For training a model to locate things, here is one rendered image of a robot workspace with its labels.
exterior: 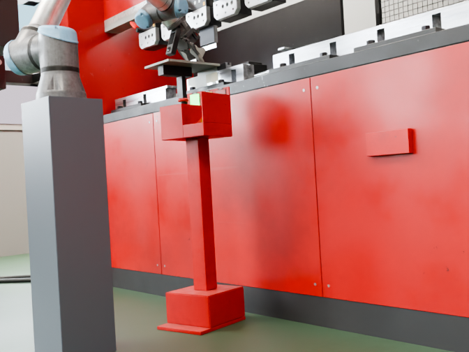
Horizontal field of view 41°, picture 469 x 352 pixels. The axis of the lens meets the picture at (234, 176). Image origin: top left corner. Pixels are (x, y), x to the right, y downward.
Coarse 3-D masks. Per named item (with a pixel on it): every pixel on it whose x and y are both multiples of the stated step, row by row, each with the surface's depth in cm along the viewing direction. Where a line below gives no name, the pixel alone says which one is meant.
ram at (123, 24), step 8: (104, 0) 333; (112, 0) 326; (120, 0) 320; (128, 0) 313; (136, 0) 308; (144, 0) 302; (104, 8) 333; (112, 8) 326; (120, 8) 320; (104, 16) 333; (112, 16) 327; (128, 16) 314; (112, 24) 327; (120, 24) 321; (128, 24) 321; (112, 32) 335; (120, 32) 336
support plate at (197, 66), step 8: (152, 64) 255; (160, 64) 252; (168, 64) 253; (176, 64) 254; (184, 64) 255; (192, 64) 256; (200, 64) 257; (208, 64) 259; (216, 64) 262; (192, 72) 274
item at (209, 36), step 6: (204, 30) 271; (210, 30) 268; (216, 30) 268; (204, 36) 271; (210, 36) 268; (216, 36) 267; (204, 42) 272; (210, 42) 268; (216, 42) 267; (204, 48) 273; (210, 48) 270
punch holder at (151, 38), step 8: (160, 24) 297; (144, 32) 302; (152, 32) 297; (160, 32) 297; (144, 40) 302; (152, 40) 297; (160, 40) 297; (144, 48) 304; (152, 48) 305; (160, 48) 306
